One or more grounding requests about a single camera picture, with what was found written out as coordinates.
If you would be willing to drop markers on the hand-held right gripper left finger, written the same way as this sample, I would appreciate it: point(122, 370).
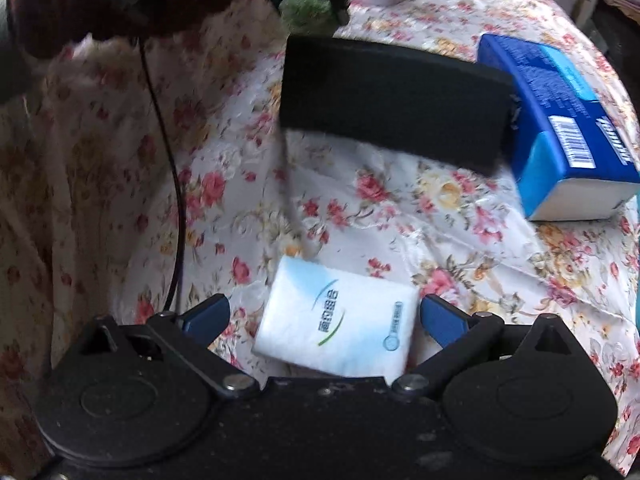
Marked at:
point(205, 317)

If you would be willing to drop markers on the floral cloth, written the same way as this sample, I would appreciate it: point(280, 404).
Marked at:
point(400, 220)

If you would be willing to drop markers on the green fuzzy sock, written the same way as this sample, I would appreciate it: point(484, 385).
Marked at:
point(305, 7)

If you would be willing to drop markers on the person's left hand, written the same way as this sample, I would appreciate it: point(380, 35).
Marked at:
point(55, 15)

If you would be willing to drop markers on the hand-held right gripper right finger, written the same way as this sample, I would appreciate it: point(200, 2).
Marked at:
point(442, 317)

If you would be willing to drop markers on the blue tissue pack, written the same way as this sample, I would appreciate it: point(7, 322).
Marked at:
point(550, 120)

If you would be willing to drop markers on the white and light-blue tissue pack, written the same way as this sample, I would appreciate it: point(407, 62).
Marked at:
point(330, 320)

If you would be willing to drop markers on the black furniture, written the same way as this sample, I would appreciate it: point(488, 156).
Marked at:
point(620, 35)

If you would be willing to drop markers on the black fabric storage box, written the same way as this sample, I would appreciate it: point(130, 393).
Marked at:
point(390, 95)

